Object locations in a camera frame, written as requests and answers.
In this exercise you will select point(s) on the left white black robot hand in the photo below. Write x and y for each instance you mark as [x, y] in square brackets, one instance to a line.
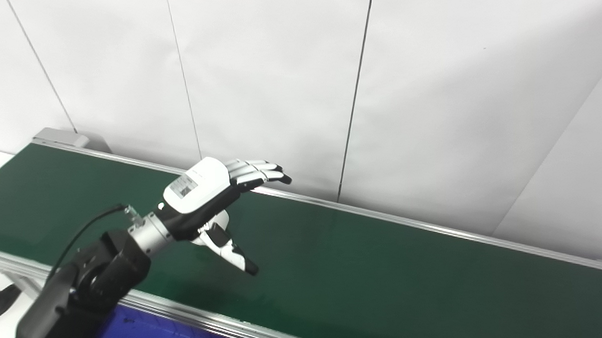
[201, 185]

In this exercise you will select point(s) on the green conveyor belt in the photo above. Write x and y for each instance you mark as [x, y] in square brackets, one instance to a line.
[186, 313]
[385, 276]

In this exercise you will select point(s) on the grey conveyor motor housing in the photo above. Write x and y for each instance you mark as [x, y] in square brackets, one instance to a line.
[62, 137]

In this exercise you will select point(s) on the blue plastic bin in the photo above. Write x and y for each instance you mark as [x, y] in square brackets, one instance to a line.
[146, 334]

